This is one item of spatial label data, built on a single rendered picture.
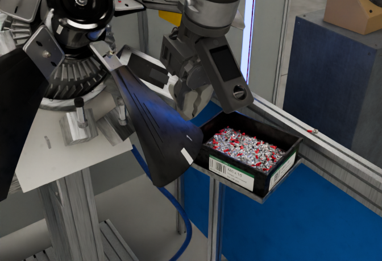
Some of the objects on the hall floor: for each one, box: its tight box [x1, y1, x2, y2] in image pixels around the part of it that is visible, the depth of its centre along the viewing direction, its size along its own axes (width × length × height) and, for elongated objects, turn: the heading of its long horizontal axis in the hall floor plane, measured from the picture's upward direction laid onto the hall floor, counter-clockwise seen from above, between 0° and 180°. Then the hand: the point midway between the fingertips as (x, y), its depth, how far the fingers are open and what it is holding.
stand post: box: [53, 167, 105, 261], centre depth 122 cm, size 4×9×91 cm, turn 126°
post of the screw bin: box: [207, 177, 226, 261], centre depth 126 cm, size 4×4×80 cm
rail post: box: [173, 102, 186, 235], centre depth 165 cm, size 4×4×78 cm
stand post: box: [36, 184, 70, 261], centre depth 131 cm, size 4×9×115 cm, turn 126°
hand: (190, 117), depth 73 cm, fingers closed
